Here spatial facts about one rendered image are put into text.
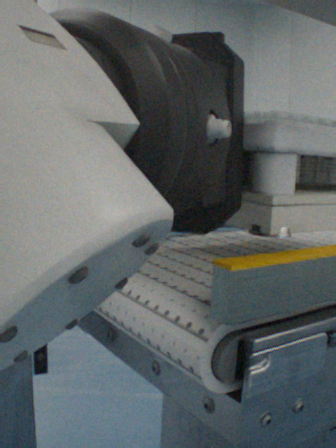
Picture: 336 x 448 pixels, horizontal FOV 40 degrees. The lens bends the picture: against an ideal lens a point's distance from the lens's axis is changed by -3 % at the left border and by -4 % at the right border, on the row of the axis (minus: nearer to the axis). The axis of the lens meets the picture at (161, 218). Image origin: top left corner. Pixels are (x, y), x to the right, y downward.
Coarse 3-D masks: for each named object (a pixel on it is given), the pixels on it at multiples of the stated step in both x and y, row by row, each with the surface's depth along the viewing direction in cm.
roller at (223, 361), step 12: (228, 336) 28; (240, 336) 28; (216, 348) 28; (228, 348) 28; (240, 348) 28; (216, 360) 27; (228, 360) 28; (240, 360) 28; (216, 372) 28; (228, 372) 28; (240, 372) 28
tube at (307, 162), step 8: (304, 120) 35; (312, 120) 35; (304, 160) 35; (312, 160) 35; (304, 168) 35; (312, 168) 35; (304, 176) 35; (312, 176) 36; (304, 184) 35; (312, 184) 36
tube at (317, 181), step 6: (324, 120) 36; (330, 120) 36; (330, 126) 36; (318, 162) 36; (324, 162) 36; (318, 168) 36; (324, 168) 36; (318, 174) 36; (324, 174) 36; (318, 180) 36; (324, 180) 36; (318, 186) 36; (324, 186) 36
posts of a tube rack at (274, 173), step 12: (264, 156) 29; (276, 156) 29; (288, 156) 29; (264, 168) 29; (276, 168) 29; (288, 168) 29; (264, 180) 29; (276, 180) 29; (288, 180) 29; (264, 192) 29; (276, 192) 29; (288, 192) 29
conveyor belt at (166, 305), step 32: (160, 256) 44; (192, 256) 45; (224, 256) 45; (128, 288) 36; (160, 288) 34; (192, 288) 34; (128, 320) 34; (160, 320) 31; (192, 320) 29; (256, 320) 29; (160, 352) 31; (192, 352) 28; (224, 384) 29
